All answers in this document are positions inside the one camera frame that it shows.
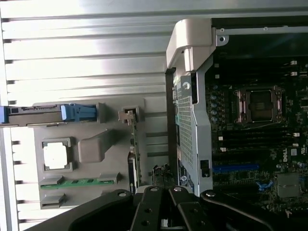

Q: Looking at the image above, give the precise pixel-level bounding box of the green motherboard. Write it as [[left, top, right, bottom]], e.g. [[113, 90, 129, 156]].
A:
[[204, 55, 308, 217]]

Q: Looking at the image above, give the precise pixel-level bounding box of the CPU socket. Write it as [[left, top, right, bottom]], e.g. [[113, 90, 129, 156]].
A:
[[230, 85, 287, 127]]

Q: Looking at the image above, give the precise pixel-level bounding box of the silver CPU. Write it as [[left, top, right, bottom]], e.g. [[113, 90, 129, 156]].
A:
[[43, 141, 69, 169]]

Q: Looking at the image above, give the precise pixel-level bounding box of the grey chipset heatsink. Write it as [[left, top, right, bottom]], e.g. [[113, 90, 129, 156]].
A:
[[276, 173, 301, 197]]

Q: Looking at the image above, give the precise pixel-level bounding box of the hard disk with blue carrier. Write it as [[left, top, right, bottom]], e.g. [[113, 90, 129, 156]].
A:
[[0, 103, 97, 127]]

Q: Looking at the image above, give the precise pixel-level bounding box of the green RAM stick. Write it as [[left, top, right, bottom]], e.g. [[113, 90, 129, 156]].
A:
[[39, 177, 102, 189]]

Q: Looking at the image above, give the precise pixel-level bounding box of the blue expansion slot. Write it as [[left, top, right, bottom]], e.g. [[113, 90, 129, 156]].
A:
[[213, 164, 260, 172]]

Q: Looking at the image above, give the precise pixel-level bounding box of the grey parts rack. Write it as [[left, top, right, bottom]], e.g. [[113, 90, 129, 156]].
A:
[[32, 97, 169, 212]]

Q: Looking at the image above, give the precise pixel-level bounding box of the black open PC case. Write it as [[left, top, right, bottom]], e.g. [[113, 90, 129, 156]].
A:
[[165, 18, 308, 231]]

